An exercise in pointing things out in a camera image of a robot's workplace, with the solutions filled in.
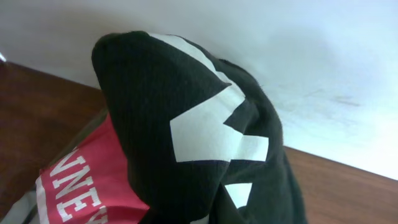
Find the dark green Nike t-shirt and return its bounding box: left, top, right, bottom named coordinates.
left=91, top=31, right=307, bottom=224

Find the red folded t-shirt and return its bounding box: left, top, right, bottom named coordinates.
left=36, top=117, right=149, bottom=224

